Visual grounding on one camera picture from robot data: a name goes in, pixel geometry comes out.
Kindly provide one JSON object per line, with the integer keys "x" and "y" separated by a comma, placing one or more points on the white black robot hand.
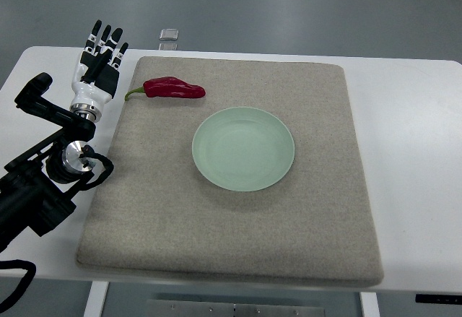
{"x": 96, "y": 74}

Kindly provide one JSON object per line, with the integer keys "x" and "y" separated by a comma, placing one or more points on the red chili pepper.
{"x": 168, "y": 87}

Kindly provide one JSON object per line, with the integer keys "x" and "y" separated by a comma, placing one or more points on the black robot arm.
{"x": 38, "y": 188}

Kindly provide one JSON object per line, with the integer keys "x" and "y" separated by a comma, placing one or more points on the light green plate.
{"x": 243, "y": 149}

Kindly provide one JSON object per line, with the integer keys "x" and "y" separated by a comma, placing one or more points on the metal crossbar plate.
{"x": 191, "y": 308}

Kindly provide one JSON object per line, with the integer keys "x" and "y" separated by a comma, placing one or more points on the small clear plastic box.
{"x": 169, "y": 34}

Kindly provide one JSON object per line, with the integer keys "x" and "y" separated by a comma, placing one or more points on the beige fabric mat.
{"x": 158, "y": 215}

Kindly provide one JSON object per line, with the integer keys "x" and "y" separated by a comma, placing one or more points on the white table leg left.
{"x": 96, "y": 299}

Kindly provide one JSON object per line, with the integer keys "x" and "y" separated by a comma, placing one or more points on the white table leg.
{"x": 96, "y": 299}
{"x": 369, "y": 304}

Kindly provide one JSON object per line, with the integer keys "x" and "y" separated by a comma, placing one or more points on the white table leg right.
{"x": 369, "y": 304}

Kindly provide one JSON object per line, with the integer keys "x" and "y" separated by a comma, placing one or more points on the black table control panel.
{"x": 438, "y": 299}

